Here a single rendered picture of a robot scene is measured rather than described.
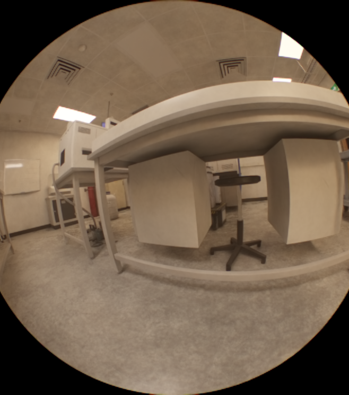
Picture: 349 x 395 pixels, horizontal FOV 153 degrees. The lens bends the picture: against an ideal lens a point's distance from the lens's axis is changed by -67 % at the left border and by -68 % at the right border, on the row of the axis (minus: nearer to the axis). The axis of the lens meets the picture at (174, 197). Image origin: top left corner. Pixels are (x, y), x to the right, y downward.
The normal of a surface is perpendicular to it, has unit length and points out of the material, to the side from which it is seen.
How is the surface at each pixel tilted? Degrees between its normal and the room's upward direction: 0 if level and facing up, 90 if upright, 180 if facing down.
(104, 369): 0
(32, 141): 90
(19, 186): 90
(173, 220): 90
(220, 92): 90
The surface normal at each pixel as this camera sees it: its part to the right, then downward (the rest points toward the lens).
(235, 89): -0.42, 0.11
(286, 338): -0.11, -0.99
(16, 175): 0.90, -0.07
